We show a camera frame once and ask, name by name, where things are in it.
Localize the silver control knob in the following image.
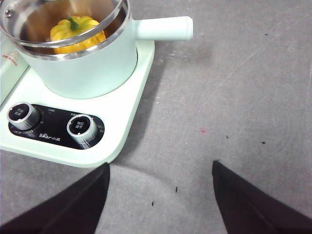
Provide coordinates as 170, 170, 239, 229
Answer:
6, 102, 41, 131
67, 114, 99, 149

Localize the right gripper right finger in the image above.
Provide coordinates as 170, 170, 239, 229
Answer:
212, 160, 312, 234

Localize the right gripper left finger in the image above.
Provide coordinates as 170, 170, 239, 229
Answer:
0, 163, 110, 234

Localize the green breakfast machine base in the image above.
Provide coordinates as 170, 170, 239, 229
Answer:
0, 40, 156, 168

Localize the green steamer pot with handle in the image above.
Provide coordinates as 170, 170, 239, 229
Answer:
0, 0, 195, 100

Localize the black control panel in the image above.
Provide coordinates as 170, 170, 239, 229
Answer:
8, 104, 105, 150

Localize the yellow toy pumpkin green stem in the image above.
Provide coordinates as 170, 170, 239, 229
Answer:
50, 16, 107, 55

